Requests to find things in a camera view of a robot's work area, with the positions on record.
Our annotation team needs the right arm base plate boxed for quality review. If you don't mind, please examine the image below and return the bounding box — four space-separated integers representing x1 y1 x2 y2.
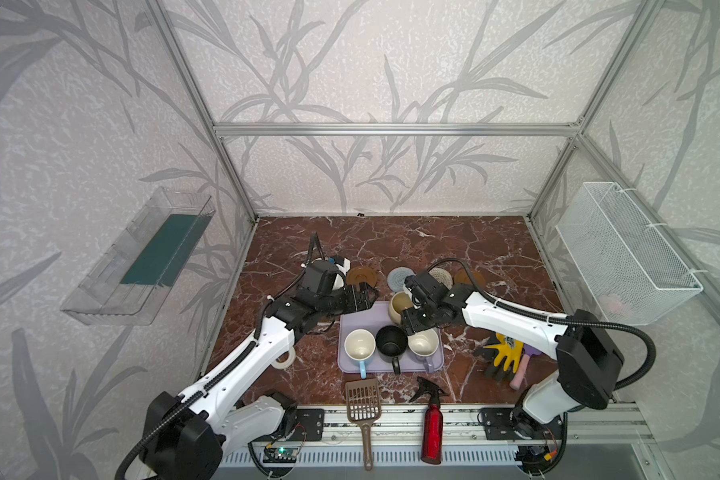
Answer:
477 407 567 443

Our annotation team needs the clear plastic wall shelf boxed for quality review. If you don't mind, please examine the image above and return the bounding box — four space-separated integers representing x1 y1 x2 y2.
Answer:
61 187 216 326

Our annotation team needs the lilac plastic tray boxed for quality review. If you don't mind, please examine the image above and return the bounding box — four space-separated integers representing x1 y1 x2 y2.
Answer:
337 301 445 374

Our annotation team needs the multicolour woven coaster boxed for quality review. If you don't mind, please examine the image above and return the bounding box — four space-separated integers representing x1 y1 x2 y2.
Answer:
429 267 454 290

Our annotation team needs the pink item in basket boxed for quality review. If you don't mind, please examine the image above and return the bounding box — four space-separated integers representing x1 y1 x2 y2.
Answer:
598 294 630 316

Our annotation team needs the brown litter scoop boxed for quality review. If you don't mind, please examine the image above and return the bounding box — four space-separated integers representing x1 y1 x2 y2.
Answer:
345 377 382 471

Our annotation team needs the red spray bottle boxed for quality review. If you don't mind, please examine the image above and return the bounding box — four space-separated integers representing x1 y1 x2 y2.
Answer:
408 376 448 465

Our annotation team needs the white wire wall basket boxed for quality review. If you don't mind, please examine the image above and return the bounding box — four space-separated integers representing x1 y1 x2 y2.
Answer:
556 182 703 326

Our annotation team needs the brown wooden coaster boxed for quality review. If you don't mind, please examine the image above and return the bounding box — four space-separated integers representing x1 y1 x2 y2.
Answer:
347 266 378 287

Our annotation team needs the white tape roll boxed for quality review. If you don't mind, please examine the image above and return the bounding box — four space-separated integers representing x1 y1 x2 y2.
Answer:
271 347 297 370

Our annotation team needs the green circuit board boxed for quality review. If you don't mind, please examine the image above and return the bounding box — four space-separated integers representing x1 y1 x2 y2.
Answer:
263 446 300 464

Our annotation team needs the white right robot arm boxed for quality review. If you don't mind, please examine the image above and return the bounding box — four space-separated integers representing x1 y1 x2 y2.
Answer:
401 258 657 437

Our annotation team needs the black mug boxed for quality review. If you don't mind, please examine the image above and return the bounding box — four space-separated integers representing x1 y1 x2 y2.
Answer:
375 325 408 375

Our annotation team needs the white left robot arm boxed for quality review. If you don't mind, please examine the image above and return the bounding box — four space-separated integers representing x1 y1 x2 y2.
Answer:
114 234 379 479

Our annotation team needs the blue grey woven coaster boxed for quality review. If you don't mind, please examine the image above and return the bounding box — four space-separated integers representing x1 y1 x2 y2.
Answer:
387 266 415 293

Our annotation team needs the white and lilac mug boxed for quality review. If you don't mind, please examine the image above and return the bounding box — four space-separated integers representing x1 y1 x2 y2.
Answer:
408 328 440 373

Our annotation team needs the beige ceramic mug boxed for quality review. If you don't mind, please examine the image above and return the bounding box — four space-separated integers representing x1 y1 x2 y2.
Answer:
388 291 413 325

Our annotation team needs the yellow black work glove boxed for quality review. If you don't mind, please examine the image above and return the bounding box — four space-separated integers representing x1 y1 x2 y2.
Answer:
473 333 524 382

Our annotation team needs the white and blue mug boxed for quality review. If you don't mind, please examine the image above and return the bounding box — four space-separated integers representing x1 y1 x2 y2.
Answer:
344 329 376 380

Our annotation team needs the dark wooden coaster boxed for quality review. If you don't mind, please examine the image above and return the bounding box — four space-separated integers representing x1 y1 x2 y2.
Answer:
453 269 487 287

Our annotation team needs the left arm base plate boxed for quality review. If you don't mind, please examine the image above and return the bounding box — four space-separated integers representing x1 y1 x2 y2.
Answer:
273 408 326 442

